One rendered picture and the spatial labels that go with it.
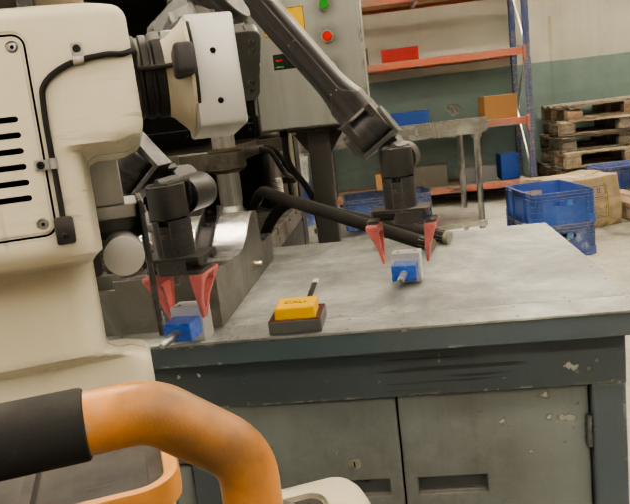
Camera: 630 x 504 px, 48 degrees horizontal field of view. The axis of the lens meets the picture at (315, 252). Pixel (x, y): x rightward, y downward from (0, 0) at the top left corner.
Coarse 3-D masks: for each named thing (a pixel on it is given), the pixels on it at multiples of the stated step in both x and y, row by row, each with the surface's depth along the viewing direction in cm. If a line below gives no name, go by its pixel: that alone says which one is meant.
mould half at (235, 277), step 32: (192, 224) 141; (224, 224) 139; (256, 224) 146; (224, 256) 126; (256, 256) 143; (128, 288) 114; (192, 288) 112; (224, 288) 116; (128, 320) 115; (224, 320) 114
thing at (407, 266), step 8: (416, 248) 129; (392, 256) 127; (400, 256) 126; (408, 256) 126; (416, 256) 126; (392, 264) 125; (400, 264) 124; (408, 264) 123; (416, 264) 123; (392, 272) 123; (400, 272) 123; (408, 272) 123; (416, 272) 122; (392, 280) 124; (400, 280) 120; (408, 280) 123; (416, 280) 127
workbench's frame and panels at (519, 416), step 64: (576, 320) 100; (192, 384) 114; (256, 384) 113; (320, 384) 111; (384, 384) 110; (448, 384) 109; (512, 384) 108; (576, 384) 107; (320, 448) 115; (384, 448) 114; (448, 448) 113; (512, 448) 111; (576, 448) 110
